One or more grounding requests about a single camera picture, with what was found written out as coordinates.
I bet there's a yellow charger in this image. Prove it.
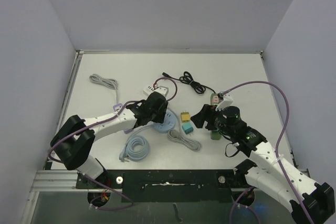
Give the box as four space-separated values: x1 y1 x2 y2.
180 111 191 123

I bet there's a teal charger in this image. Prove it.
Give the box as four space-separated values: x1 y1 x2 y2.
182 122 194 135

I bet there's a green power strip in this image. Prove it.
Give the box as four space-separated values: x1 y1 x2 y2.
209 92 223 140

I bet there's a pink charger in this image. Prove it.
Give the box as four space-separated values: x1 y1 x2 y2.
212 96 219 104

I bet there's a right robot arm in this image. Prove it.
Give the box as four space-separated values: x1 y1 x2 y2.
191 104 335 223

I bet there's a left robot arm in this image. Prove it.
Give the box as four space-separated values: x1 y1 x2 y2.
49 92 169 188

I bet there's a white power strip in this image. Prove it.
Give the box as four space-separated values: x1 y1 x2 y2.
143 85 155 97

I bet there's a round blue power strip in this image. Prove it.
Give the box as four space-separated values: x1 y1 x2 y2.
153 109 177 133

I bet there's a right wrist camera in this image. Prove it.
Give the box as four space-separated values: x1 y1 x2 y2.
215 93 233 111

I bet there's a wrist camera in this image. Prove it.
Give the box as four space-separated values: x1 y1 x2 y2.
153 86 169 98
215 93 233 111

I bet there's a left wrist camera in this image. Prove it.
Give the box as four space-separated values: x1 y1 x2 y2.
153 86 169 98

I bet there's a grey cable of white strip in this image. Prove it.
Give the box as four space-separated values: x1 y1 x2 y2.
167 119 202 153

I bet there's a black power cable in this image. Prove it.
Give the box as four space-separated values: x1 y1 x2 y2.
162 71 218 95

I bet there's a blue coiled cable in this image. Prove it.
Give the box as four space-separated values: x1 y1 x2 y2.
119 125 151 162

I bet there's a grey cable of purple strip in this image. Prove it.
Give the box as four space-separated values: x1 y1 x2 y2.
89 74 119 104

